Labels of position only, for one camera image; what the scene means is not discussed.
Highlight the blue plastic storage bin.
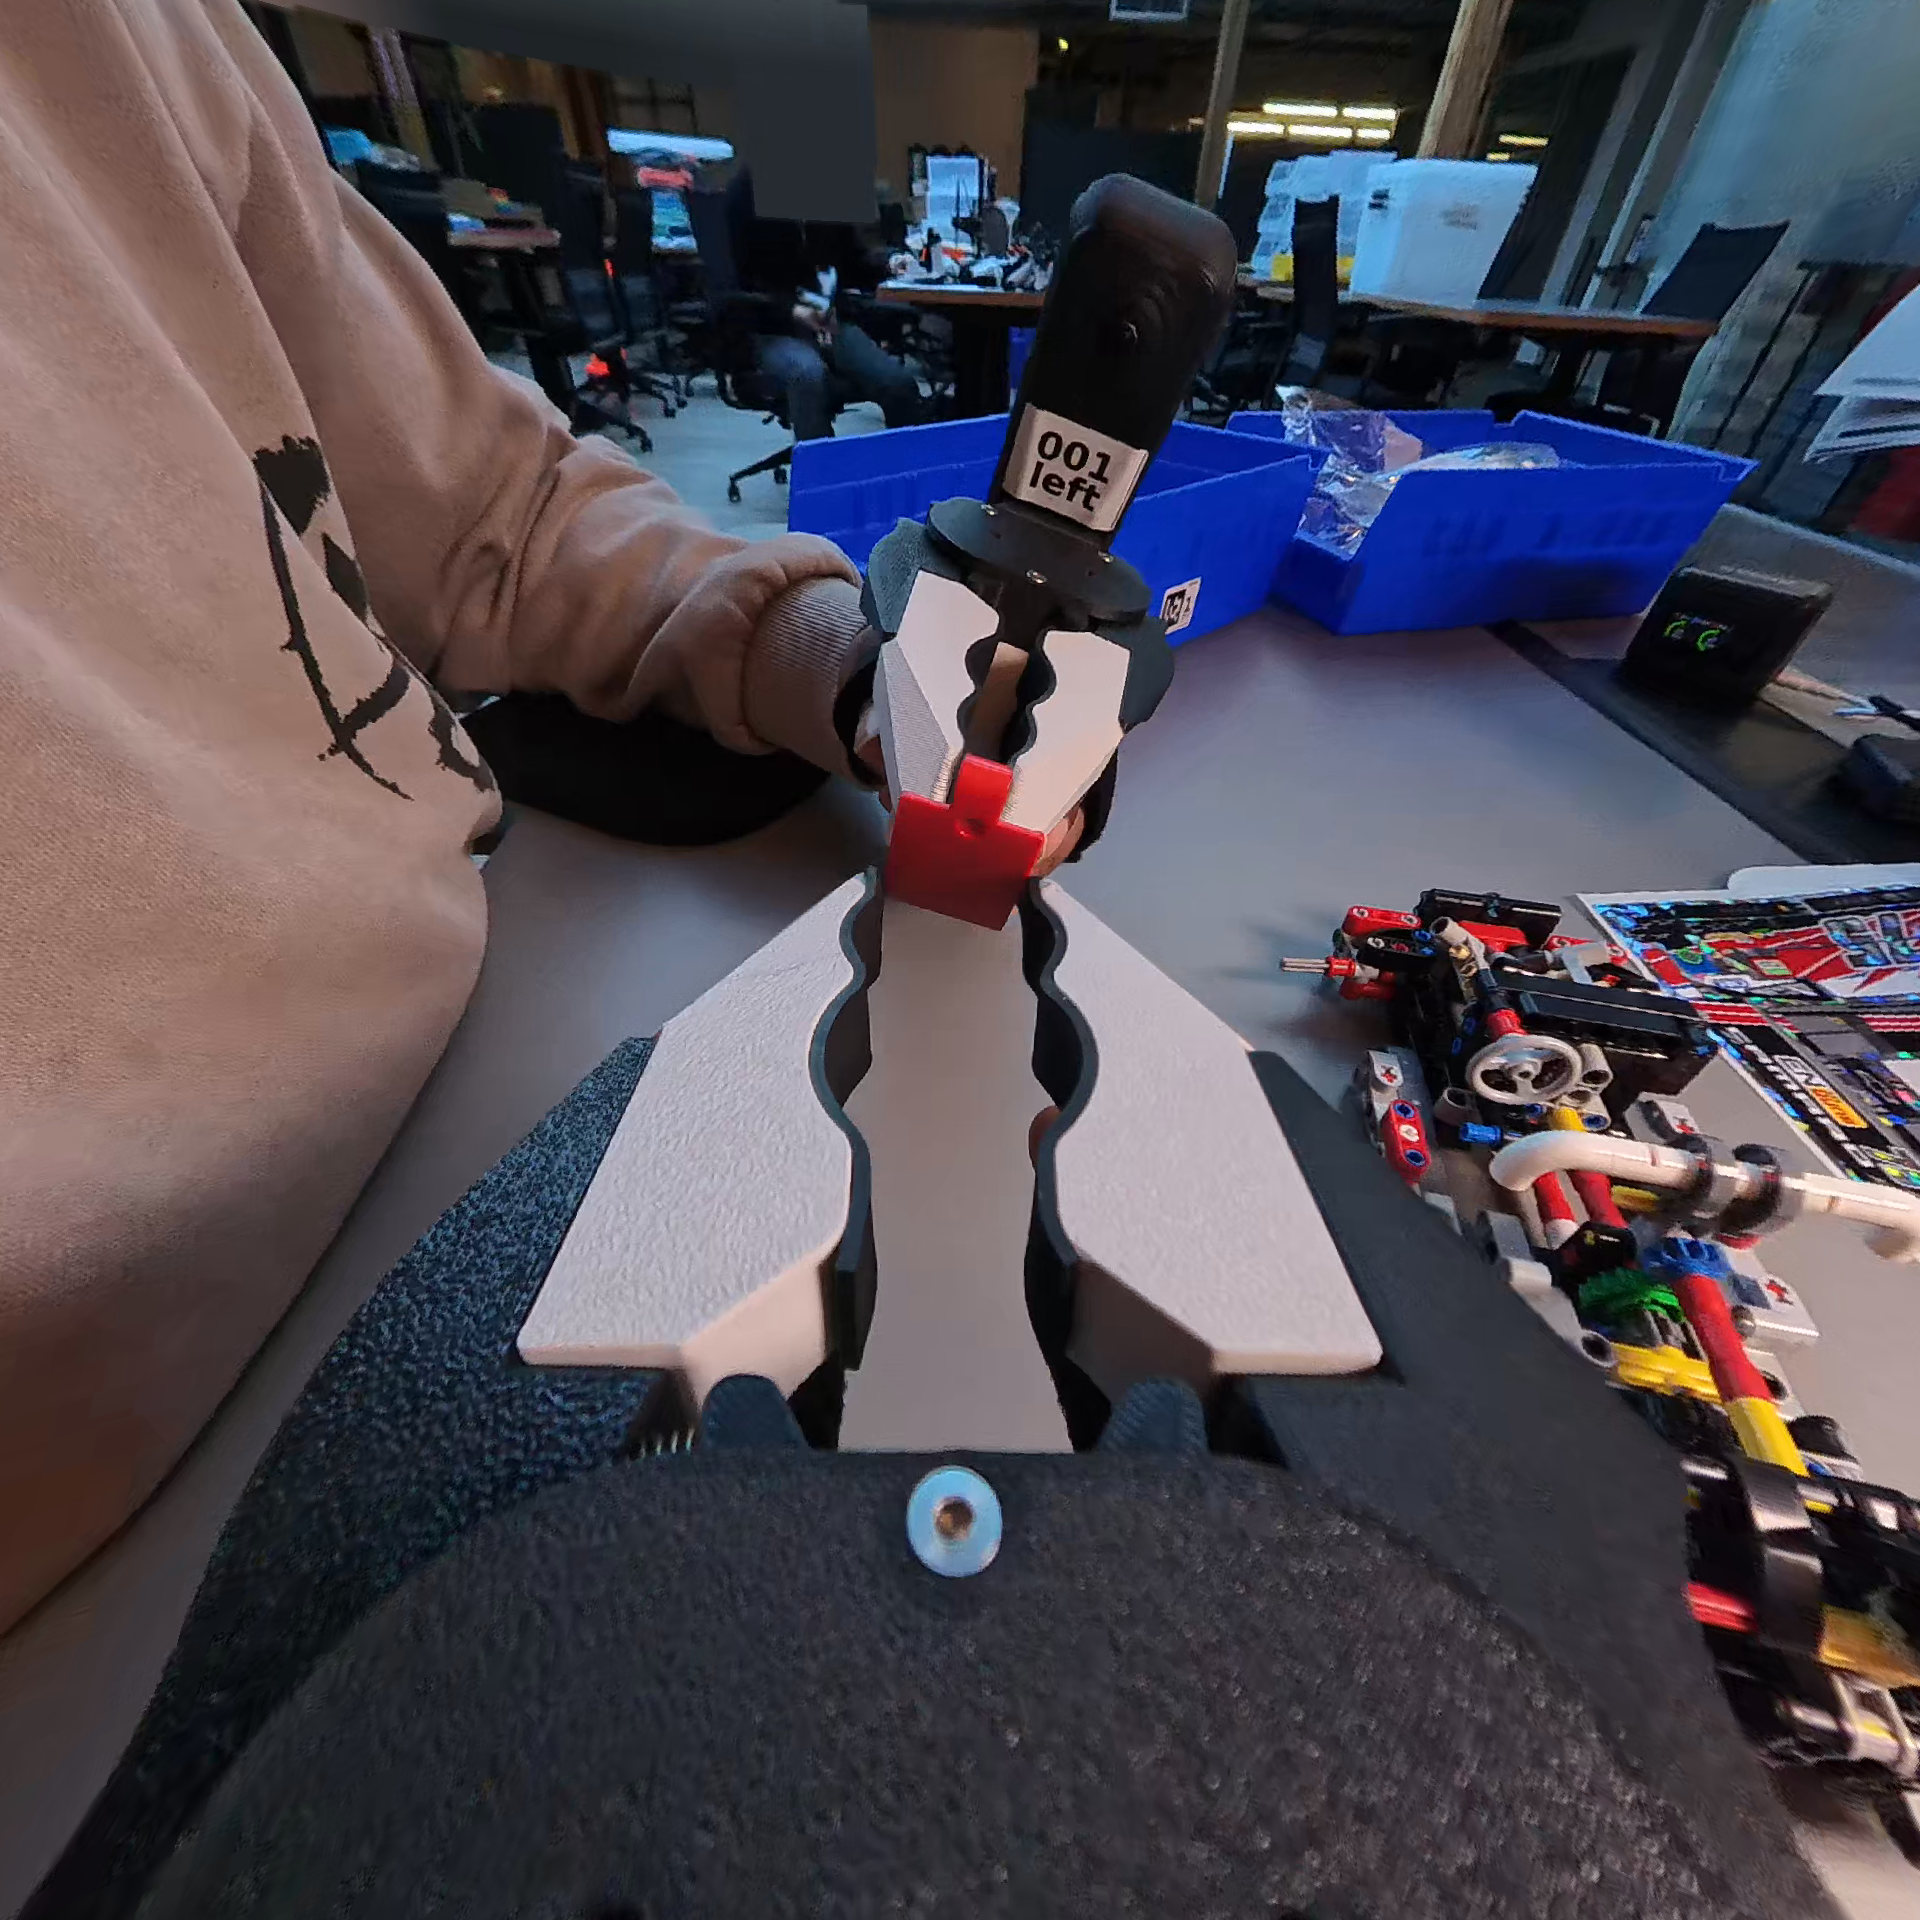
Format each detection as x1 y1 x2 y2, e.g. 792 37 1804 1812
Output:
787 411 1316 649
1228 408 1757 636

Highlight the black office chair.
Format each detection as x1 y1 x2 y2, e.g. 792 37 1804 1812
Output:
547 158 683 456
1590 220 1789 429

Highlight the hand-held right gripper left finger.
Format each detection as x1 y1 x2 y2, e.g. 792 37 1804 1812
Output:
517 872 887 1392

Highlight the red curved lego panel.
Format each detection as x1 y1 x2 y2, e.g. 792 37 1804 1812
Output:
884 755 1047 932

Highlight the multicoloured lego car chassis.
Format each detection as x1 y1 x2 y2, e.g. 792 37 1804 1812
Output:
1283 886 1920 1824

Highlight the white storage container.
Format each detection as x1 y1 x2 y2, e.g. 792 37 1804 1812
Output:
1347 154 1542 301

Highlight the black mesh pad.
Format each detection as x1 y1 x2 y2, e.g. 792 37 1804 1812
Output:
464 690 836 848

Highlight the long wooden table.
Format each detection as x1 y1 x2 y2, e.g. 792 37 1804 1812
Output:
1246 276 1720 409

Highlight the person's left forearm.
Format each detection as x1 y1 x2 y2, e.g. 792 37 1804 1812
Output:
434 346 887 776

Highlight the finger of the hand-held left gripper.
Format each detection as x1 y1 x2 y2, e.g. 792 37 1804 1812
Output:
999 627 1133 829
872 573 1010 822

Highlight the black power adapter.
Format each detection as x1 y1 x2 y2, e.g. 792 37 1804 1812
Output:
1837 732 1920 829

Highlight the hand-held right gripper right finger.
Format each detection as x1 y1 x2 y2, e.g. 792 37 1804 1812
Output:
1023 877 1384 1401

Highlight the clear bag of lego parts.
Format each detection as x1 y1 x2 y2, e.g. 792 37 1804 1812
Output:
1280 385 1566 561

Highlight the black device green display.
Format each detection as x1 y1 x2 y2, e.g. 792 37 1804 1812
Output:
1621 562 1835 710

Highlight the holographic sticker sheet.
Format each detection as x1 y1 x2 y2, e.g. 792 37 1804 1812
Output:
1574 883 1920 1198

